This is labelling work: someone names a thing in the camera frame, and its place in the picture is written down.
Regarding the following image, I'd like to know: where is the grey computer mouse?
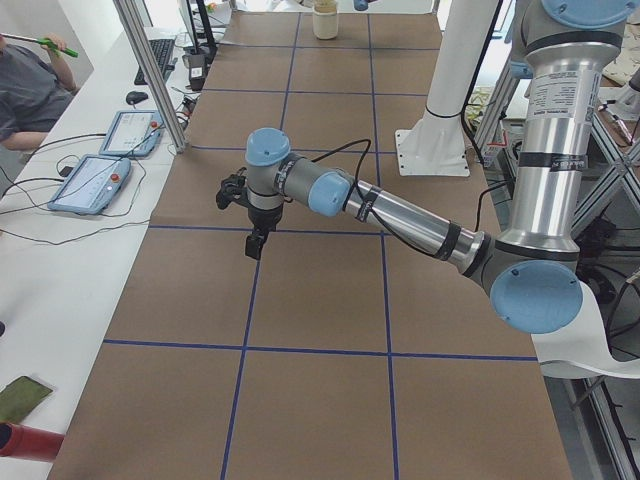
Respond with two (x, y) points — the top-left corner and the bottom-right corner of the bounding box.
(125, 91), (149, 106)

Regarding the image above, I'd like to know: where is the upper blue teach pendant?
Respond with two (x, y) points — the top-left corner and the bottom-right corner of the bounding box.
(99, 110), (164, 158)

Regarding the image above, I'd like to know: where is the aluminium frame post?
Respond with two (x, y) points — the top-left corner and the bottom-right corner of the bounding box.
(113, 0), (186, 153)

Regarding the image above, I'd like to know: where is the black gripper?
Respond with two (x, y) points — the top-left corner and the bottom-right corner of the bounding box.
(245, 205), (283, 259)

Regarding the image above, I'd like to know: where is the black keyboard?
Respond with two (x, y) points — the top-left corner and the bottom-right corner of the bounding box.
(148, 38), (176, 81)

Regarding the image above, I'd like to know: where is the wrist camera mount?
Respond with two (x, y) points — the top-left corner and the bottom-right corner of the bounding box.
(216, 173), (249, 210)

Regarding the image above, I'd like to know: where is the red cylinder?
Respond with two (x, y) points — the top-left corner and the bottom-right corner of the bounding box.
(1, 422), (65, 462)

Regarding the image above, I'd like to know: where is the blue teach pendant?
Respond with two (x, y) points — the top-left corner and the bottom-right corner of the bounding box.
(99, 110), (164, 158)
(47, 155), (131, 215)

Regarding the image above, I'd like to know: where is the green bean bag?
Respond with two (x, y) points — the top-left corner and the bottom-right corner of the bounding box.
(1, 376), (53, 424)

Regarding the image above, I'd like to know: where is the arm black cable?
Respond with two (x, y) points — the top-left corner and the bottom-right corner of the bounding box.
(284, 138), (451, 259)

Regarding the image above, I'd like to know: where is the person in grey shirt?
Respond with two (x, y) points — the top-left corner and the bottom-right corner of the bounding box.
(1, 34), (78, 151)

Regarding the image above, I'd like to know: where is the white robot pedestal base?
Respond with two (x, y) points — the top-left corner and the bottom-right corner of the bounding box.
(395, 0), (502, 177)

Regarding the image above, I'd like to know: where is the lower blue teach pendant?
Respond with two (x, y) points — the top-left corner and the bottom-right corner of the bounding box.
(47, 155), (131, 215)

